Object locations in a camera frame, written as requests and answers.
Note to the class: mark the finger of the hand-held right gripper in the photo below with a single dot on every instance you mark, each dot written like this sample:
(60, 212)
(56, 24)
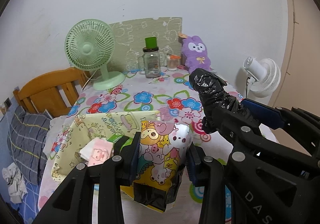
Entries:
(232, 123)
(262, 111)

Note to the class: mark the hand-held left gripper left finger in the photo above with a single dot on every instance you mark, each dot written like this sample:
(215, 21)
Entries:
(133, 161)

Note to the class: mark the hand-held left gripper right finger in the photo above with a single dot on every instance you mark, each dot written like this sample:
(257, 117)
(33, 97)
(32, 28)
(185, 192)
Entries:
(192, 169)

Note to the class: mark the green packet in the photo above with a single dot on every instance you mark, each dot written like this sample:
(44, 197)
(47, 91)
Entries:
(117, 138)

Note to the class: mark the cartoon print tissue pack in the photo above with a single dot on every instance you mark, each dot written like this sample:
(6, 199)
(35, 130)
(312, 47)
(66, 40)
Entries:
(160, 148)

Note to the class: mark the pink tissue pack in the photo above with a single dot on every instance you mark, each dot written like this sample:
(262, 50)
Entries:
(100, 151)

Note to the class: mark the white standing fan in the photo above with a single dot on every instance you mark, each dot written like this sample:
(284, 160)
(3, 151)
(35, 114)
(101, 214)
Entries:
(267, 76)

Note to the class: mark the floral tablecloth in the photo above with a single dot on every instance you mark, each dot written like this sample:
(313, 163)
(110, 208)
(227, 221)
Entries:
(150, 98)

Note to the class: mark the purple plush bunny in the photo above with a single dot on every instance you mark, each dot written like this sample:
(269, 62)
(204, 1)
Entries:
(196, 51)

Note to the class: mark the beige door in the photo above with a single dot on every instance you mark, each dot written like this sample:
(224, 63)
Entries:
(305, 38)

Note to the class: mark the small jar with orange lid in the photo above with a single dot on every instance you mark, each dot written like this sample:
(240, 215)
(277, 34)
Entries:
(172, 63)

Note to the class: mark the glass jar with green lid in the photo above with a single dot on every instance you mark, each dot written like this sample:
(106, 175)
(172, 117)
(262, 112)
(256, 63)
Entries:
(151, 63)

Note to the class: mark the grey plaid pillow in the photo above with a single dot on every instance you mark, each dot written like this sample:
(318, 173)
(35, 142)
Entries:
(27, 138)

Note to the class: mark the blue bed sheet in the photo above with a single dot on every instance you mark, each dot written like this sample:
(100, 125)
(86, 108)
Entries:
(30, 201)

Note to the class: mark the wooden headboard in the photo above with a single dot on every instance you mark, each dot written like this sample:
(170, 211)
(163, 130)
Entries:
(50, 83)

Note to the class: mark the white crumpled cloth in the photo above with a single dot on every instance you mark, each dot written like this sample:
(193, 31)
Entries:
(15, 181)

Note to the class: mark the green desk fan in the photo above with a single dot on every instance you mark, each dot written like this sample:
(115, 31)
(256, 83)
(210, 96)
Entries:
(87, 48)

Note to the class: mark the green patterned board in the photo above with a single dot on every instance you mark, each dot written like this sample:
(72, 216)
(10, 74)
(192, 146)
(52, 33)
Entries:
(135, 31)

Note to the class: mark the wall socket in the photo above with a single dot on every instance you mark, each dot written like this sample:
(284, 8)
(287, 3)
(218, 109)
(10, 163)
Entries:
(7, 103)

